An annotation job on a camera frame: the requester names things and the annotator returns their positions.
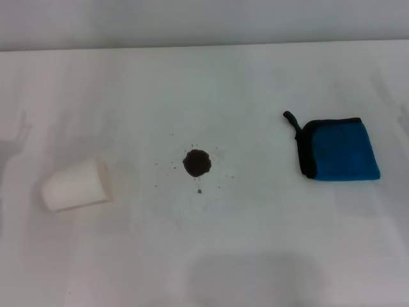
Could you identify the black water stain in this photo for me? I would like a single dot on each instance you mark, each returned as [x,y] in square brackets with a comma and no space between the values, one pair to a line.
[197,163]

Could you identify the blue rag with black trim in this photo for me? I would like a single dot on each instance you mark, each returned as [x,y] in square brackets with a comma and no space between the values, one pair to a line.
[342,153]

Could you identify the white paper cup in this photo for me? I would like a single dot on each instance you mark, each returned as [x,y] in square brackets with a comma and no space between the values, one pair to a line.
[73,185]

